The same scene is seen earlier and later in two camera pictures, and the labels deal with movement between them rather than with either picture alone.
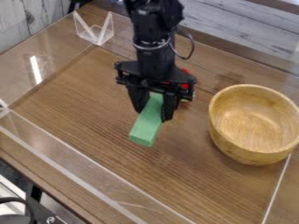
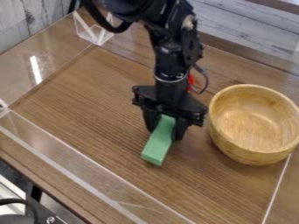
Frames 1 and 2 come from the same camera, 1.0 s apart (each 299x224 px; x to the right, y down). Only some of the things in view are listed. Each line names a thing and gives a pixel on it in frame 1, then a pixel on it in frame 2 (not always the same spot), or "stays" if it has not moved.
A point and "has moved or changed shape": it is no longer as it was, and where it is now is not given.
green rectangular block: [147, 127] has moved or changed shape
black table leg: [36, 192] stays
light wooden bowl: [254, 123] stays
